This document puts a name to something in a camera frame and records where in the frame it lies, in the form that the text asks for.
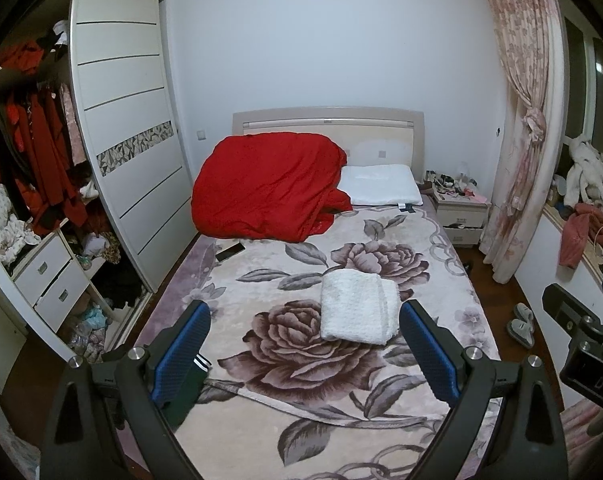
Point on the floral plush blanket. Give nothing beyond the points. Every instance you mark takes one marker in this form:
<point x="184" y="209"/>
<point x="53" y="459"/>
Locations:
<point x="261" y="290"/>

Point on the white wardrobe sliding door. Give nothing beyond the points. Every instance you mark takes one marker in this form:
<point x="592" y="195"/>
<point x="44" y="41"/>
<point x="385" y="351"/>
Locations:
<point x="126" y="135"/>

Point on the black shoe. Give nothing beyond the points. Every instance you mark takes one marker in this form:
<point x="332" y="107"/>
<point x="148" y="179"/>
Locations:
<point x="466" y="266"/>

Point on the hanging red clothes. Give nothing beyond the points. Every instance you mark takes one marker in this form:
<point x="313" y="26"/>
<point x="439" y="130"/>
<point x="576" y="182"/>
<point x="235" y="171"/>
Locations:
<point x="41" y="160"/>

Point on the folded floral bedding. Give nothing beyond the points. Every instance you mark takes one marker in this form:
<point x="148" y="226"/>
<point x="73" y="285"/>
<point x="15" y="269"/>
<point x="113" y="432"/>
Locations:
<point x="1" y="220"/>

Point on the white knit jacket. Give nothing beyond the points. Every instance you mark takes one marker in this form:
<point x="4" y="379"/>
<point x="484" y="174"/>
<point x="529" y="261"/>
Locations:
<point x="356" y="310"/>

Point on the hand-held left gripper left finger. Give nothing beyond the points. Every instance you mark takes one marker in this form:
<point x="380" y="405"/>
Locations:
<point x="181" y="350"/>

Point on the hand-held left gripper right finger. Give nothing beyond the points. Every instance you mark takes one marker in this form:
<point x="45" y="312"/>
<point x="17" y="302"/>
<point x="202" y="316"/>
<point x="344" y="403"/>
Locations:
<point x="429" y="352"/>

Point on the red garment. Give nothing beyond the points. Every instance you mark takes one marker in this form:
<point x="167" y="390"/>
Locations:
<point x="576" y="235"/>

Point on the black phone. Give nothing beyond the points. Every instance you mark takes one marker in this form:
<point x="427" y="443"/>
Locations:
<point x="230" y="252"/>

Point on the beige bed headboard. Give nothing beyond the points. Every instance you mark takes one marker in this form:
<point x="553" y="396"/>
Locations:
<point x="331" y="135"/>

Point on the white nightstand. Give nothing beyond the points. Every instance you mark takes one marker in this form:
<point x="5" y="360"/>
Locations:
<point x="461" y="220"/>

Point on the pile of small toiletries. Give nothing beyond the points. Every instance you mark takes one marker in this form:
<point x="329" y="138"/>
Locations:
<point x="451" y="185"/>

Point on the white plush garment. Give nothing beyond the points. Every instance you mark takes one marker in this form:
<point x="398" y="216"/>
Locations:
<point x="586" y="170"/>

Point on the green garment with white stripes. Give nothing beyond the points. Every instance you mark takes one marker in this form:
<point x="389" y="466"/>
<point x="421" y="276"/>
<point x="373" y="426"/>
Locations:
<point x="181" y="412"/>

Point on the red quilt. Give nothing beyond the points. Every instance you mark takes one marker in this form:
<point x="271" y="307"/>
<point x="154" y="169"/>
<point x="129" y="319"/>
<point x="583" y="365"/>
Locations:
<point x="266" y="185"/>

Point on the loose pink floral curtain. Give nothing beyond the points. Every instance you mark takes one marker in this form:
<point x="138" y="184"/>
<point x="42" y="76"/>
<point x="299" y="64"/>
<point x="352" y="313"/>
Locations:
<point x="576" y="430"/>

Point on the tied pink floral curtain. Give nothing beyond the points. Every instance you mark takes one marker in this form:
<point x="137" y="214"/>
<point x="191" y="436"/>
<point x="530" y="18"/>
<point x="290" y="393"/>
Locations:
<point x="524" y="160"/>

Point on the pile of pale clothes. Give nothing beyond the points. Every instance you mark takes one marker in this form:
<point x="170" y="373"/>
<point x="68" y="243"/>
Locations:
<point x="89" y="332"/>

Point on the white wardrobe drawers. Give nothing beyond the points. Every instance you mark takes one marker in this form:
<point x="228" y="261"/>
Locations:
<point x="46" y="265"/>

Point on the white pillow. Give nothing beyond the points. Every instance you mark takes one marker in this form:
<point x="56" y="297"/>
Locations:
<point x="379" y="185"/>

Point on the grey slipper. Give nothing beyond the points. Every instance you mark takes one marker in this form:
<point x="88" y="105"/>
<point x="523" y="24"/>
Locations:
<point x="519" y="332"/>
<point x="524" y="312"/>

